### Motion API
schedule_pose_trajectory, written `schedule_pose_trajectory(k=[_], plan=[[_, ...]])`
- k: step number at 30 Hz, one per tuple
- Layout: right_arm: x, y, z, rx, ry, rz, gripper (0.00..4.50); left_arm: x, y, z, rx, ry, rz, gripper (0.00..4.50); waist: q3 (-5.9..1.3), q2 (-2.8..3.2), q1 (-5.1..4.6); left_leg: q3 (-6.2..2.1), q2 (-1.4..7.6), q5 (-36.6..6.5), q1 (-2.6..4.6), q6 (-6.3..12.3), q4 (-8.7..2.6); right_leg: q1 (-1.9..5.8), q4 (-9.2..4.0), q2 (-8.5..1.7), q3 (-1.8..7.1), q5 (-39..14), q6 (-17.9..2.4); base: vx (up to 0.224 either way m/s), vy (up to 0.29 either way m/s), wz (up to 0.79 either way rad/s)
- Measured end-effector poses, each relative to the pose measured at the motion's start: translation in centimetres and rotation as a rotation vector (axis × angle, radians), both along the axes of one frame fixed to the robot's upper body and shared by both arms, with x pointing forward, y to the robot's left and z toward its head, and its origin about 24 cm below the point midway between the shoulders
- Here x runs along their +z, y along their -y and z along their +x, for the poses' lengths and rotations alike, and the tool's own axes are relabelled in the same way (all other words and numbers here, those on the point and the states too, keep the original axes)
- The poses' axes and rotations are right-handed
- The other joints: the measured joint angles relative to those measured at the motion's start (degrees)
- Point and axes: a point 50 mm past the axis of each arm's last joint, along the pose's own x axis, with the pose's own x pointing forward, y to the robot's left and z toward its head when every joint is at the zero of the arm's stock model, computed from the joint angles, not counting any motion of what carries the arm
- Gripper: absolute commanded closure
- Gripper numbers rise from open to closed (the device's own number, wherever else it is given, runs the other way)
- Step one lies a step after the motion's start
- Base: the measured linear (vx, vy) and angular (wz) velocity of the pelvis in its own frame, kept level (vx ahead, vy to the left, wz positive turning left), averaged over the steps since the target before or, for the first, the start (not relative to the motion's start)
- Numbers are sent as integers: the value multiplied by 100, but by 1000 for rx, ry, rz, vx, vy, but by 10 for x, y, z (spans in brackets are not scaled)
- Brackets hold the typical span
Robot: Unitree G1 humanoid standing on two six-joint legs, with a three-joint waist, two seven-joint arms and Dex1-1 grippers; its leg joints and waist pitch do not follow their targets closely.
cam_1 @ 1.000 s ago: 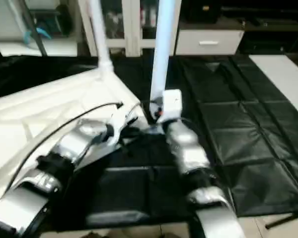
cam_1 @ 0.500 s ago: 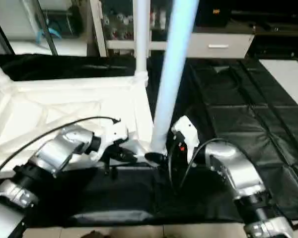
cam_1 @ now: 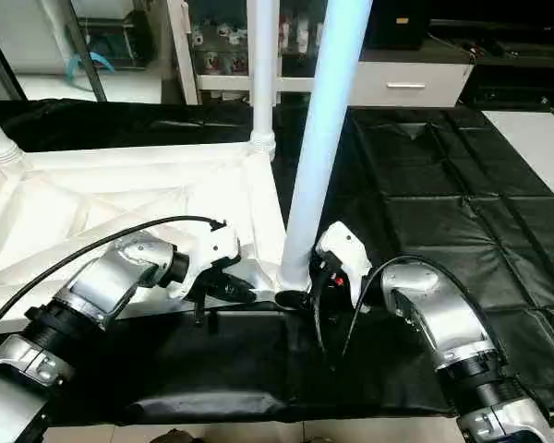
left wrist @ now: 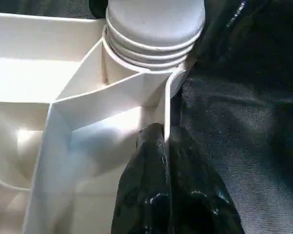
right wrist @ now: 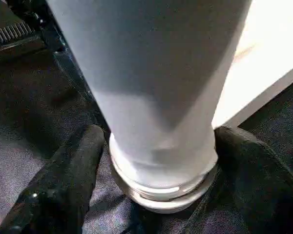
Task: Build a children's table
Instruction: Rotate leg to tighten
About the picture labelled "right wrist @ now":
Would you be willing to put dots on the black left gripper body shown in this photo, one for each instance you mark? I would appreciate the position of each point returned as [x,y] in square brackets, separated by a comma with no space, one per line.
[19,36]

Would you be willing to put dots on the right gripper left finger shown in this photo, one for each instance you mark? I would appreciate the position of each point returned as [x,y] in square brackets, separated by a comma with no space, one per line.
[58,190]

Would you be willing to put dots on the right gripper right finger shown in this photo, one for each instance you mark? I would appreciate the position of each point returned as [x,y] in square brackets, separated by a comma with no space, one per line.
[259,190]

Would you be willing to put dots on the white plastic table top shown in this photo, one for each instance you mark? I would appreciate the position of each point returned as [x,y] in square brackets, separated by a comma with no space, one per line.
[268,53]

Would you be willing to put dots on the white plastic table leg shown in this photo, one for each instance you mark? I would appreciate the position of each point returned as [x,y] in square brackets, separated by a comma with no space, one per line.
[156,73]

